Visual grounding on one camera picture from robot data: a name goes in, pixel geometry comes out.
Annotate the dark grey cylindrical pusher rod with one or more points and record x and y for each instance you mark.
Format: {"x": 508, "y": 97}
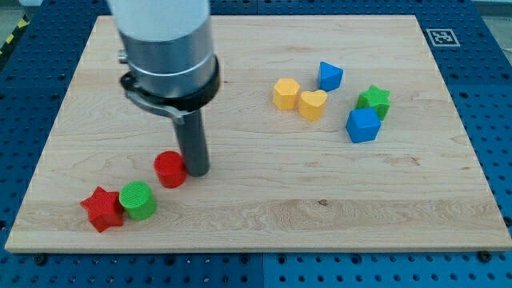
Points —
{"x": 190, "y": 134}

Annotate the black clamp with grey bracket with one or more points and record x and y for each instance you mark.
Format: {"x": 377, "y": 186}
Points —
{"x": 174, "y": 108}

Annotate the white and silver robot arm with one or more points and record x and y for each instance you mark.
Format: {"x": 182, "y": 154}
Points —
{"x": 173, "y": 70}

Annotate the yellow heart block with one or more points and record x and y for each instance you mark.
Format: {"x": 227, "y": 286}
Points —
{"x": 312, "y": 104}

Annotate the blue cube block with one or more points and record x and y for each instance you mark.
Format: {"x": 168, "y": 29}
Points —
{"x": 363, "y": 125}

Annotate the red cylinder block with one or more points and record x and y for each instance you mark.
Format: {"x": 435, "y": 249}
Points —
{"x": 170, "y": 170}

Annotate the green cylinder block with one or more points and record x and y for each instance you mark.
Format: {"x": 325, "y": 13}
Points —
{"x": 137, "y": 200}

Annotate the yellow hexagon block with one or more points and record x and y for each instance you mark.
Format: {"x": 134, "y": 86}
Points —
{"x": 286, "y": 91}

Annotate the red star block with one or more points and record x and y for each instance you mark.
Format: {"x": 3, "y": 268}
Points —
{"x": 104, "y": 209}

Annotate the light wooden board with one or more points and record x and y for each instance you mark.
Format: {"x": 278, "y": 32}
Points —
{"x": 277, "y": 181}

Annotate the blue triangular prism block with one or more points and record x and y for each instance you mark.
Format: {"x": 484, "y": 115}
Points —
{"x": 329, "y": 77}

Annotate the green star block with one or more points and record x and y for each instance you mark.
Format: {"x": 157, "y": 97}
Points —
{"x": 375, "y": 98}

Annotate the white fiducial marker tag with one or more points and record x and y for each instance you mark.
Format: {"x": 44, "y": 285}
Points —
{"x": 442, "y": 37}

